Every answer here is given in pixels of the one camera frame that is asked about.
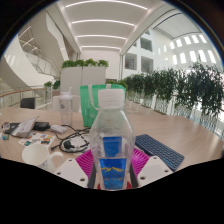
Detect ceiling light strips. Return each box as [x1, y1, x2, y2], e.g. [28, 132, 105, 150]
[64, 0, 149, 51]

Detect black chair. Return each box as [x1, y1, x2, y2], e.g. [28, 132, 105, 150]
[19, 97, 37, 110]

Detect clear shaker bottle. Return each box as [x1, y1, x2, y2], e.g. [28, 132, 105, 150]
[58, 87, 74, 127]

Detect clear blue-labelled water bottle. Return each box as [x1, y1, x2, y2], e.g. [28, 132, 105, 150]
[89, 88, 136, 191]

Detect black cable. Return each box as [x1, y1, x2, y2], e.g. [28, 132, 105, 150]
[49, 124, 93, 154]

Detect green plants atop cabinet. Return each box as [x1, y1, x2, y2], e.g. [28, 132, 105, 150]
[61, 58, 110, 69]

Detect green tote bag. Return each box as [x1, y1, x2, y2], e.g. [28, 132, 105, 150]
[79, 83, 128, 128]

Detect white printed booklet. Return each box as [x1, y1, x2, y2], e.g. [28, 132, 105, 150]
[10, 116, 40, 139]

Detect black notebook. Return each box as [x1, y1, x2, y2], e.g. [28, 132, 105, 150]
[3, 122, 21, 134]

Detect row of green plants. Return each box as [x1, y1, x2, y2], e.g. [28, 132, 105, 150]
[123, 63, 224, 134]

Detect white charger block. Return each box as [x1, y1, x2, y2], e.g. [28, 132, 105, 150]
[49, 124, 69, 135]

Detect colourful sticker sheet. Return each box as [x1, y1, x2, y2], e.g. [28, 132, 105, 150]
[18, 131, 56, 148]

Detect white chair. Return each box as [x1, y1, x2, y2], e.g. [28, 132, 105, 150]
[51, 95, 83, 113]

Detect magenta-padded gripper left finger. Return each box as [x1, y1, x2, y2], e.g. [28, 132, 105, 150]
[54, 148, 94, 188]

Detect black power bank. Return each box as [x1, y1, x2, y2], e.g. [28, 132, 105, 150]
[32, 121, 51, 132]

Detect white marbled cup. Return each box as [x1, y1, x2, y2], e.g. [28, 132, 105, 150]
[21, 143, 64, 173]

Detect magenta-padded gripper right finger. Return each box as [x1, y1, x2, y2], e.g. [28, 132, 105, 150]
[130, 148, 174, 188]

